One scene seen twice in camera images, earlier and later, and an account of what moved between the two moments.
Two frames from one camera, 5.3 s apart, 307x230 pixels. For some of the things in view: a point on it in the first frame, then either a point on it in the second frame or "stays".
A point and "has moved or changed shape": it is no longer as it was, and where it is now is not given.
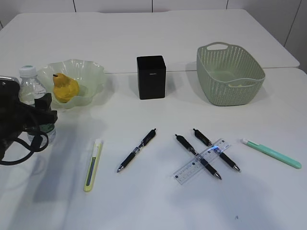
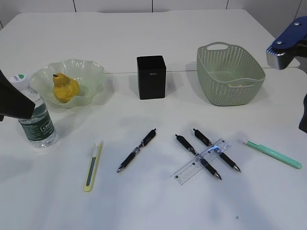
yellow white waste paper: (237, 86) stays
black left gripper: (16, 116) to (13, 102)
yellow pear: (65, 88) stays
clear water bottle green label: (30, 89) has moved or changed shape
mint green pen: (273, 153) stays
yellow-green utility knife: (89, 181) stays
